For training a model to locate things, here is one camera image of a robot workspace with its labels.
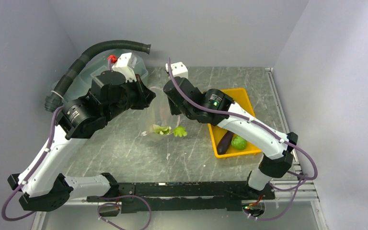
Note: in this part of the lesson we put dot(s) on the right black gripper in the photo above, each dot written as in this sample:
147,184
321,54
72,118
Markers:
173,109

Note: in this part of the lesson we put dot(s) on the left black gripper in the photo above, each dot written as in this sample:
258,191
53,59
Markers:
142,90

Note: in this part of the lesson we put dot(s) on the clear pink zip top bag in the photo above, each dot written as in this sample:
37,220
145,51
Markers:
158,113

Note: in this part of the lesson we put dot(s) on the green white celery stalk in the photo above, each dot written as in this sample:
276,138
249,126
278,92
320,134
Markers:
179,131

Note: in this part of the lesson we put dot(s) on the yellow plastic tray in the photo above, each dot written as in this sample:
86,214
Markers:
238,126

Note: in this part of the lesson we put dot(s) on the purple eggplant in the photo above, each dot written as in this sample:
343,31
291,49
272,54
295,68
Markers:
224,143

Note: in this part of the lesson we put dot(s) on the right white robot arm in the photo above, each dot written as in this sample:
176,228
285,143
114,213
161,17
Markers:
277,157

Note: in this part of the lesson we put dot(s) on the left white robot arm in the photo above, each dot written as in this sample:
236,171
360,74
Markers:
42,184

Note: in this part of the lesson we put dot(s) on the clear lidded storage box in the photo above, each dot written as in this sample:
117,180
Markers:
99,74

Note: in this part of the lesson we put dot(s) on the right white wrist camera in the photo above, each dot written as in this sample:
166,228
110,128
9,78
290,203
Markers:
179,69

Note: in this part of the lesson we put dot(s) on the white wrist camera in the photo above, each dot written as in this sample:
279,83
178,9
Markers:
179,69
124,64

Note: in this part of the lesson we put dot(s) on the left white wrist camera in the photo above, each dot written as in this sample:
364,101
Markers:
124,64

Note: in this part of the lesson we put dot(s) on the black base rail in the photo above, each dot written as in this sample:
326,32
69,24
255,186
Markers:
228,195

